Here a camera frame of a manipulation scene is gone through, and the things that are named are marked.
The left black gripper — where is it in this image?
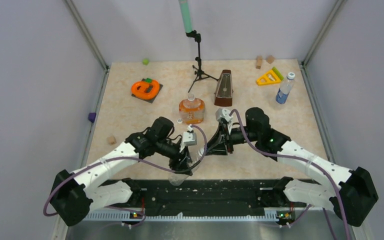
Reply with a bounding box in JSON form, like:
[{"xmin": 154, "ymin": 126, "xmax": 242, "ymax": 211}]
[{"xmin": 156, "ymin": 137, "xmax": 194, "ymax": 175}]

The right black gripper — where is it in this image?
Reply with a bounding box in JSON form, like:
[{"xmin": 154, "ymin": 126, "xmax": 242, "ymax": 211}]
[{"xmin": 204, "ymin": 122, "xmax": 259, "ymax": 156}]

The orange clear plastic bottle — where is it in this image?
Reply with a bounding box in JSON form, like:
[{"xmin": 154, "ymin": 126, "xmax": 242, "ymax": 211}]
[{"xmin": 178, "ymin": 93, "xmax": 206, "ymax": 125}]

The clear bottle blue cap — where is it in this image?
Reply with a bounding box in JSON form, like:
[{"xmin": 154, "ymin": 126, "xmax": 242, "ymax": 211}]
[{"xmin": 168, "ymin": 147, "xmax": 205, "ymax": 186}]

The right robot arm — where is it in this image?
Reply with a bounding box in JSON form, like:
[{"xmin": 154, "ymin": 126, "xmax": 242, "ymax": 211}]
[{"xmin": 201, "ymin": 107, "xmax": 379, "ymax": 227}]

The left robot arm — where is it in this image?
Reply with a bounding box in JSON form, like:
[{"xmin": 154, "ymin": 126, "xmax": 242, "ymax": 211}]
[{"xmin": 43, "ymin": 116, "xmax": 197, "ymax": 227}]

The blue water bottle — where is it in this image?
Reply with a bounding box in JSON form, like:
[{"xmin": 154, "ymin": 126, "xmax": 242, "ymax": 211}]
[{"xmin": 275, "ymin": 72, "xmax": 296, "ymax": 104}]

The brown metronome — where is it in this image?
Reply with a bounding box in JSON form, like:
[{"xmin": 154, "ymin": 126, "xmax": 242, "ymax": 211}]
[{"xmin": 214, "ymin": 69, "xmax": 234, "ymax": 107}]

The wooden cube near left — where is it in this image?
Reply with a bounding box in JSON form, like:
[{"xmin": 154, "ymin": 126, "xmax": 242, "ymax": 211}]
[{"xmin": 106, "ymin": 135, "xmax": 117, "ymax": 146}]

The yellow triangle toy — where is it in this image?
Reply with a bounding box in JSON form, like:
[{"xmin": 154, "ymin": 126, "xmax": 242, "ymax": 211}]
[{"xmin": 255, "ymin": 69, "xmax": 281, "ymax": 86}]

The green stick toy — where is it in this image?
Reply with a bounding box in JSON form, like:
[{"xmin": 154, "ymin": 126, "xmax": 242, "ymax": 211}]
[{"xmin": 272, "ymin": 67, "xmax": 284, "ymax": 81}]

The left wooden block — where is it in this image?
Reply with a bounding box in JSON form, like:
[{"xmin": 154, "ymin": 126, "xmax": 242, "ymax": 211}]
[{"xmin": 255, "ymin": 55, "xmax": 263, "ymax": 70}]

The wooden block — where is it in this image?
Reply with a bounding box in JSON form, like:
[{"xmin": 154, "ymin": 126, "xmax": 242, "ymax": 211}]
[
  {"xmin": 255, "ymin": 55, "xmax": 263, "ymax": 70},
  {"xmin": 266, "ymin": 55, "xmax": 276, "ymax": 64}
]

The purple block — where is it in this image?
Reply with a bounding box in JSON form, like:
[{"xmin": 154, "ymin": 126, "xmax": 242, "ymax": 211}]
[{"xmin": 87, "ymin": 112, "xmax": 97, "ymax": 123}]

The right wooden block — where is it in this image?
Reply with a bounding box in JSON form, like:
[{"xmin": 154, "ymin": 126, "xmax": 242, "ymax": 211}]
[{"xmin": 266, "ymin": 55, "xmax": 276, "ymax": 64}]

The small green cube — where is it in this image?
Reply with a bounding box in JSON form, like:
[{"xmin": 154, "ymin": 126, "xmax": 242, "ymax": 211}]
[{"xmin": 142, "ymin": 58, "xmax": 150, "ymax": 66}]

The black tripod stand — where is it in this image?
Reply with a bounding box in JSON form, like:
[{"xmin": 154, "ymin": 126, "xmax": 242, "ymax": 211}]
[{"xmin": 186, "ymin": 30, "xmax": 219, "ymax": 94}]

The green foam microphone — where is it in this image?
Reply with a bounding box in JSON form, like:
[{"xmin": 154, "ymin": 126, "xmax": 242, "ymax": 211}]
[{"xmin": 178, "ymin": 0, "xmax": 194, "ymax": 34}]

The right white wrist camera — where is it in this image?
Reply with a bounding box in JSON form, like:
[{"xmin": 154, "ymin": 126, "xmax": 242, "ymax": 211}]
[{"xmin": 215, "ymin": 108, "xmax": 233, "ymax": 123}]

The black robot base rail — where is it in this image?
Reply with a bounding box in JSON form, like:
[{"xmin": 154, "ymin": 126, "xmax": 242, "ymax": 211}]
[{"xmin": 99, "ymin": 178, "xmax": 324, "ymax": 226}]

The grey square base plate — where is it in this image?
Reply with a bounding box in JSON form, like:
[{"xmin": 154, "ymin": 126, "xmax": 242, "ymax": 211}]
[{"xmin": 131, "ymin": 78, "xmax": 164, "ymax": 104}]

